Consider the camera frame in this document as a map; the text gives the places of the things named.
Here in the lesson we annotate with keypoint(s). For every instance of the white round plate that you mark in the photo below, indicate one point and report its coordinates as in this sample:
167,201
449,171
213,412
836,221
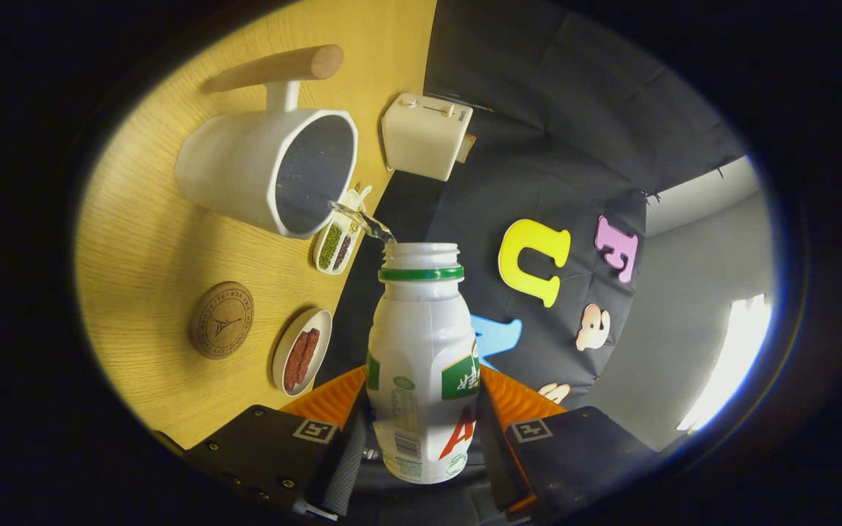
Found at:
286,343

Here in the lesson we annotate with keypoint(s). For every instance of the white divided snack dish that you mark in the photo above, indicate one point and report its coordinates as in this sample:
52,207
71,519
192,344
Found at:
333,245

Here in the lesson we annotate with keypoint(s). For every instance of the toast slice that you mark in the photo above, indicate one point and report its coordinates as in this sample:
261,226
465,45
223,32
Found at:
467,147

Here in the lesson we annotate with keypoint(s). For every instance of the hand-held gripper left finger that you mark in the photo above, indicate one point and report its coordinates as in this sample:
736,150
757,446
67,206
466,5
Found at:
344,467

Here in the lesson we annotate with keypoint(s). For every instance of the cream toaster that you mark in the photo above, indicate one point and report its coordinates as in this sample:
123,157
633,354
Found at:
421,139

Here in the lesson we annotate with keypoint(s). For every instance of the wooden table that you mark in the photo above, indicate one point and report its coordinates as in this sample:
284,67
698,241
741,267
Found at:
143,241

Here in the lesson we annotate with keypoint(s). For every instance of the clear juice stream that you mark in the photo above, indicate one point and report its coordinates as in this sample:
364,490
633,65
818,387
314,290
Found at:
362,220

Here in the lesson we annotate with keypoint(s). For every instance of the round cork coaster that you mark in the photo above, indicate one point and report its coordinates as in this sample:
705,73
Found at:
221,320

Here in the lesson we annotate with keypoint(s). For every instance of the red meat slice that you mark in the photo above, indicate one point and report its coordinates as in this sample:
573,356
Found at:
310,351
294,361

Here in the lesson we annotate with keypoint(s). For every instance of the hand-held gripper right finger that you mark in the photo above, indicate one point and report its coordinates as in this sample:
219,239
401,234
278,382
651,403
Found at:
494,460

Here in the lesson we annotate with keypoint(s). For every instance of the white juice bottle green label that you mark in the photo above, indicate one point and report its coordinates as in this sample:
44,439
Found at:
421,336

